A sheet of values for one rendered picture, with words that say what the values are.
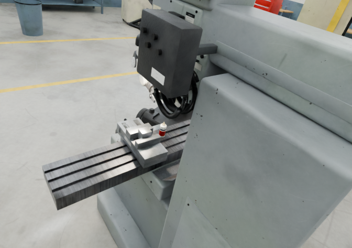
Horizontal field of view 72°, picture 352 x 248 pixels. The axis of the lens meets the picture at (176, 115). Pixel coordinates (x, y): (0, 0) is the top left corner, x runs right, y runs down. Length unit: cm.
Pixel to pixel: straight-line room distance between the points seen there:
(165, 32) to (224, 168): 47
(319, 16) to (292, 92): 199
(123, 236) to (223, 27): 153
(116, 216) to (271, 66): 158
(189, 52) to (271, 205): 49
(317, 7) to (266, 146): 214
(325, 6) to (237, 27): 190
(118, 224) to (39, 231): 62
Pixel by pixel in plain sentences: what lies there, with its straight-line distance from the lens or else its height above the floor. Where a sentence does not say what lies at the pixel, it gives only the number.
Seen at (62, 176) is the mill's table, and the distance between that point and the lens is 133.
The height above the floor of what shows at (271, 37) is 173.
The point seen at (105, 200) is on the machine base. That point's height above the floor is 20.
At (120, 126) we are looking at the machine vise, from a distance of 148.
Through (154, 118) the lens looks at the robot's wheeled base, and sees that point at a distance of 225.
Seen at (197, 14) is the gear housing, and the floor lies 171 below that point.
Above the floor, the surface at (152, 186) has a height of 75.
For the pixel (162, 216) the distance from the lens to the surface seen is 153.
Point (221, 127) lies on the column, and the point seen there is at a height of 145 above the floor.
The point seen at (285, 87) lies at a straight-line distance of 77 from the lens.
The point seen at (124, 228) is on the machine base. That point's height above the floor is 20.
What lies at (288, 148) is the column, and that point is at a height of 153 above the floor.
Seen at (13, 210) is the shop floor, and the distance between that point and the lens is 241.
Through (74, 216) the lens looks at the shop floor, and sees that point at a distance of 226.
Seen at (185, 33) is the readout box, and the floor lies 171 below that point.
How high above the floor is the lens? 187
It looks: 33 degrees down
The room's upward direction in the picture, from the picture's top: 12 degrees clockwise
